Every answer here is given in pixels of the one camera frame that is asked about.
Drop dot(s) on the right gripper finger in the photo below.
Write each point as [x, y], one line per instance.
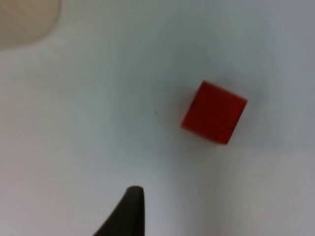
[131, 216]

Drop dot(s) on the red cube block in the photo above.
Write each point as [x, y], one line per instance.
[214, 113]

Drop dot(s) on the cream box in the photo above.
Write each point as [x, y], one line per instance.
[22, 19]

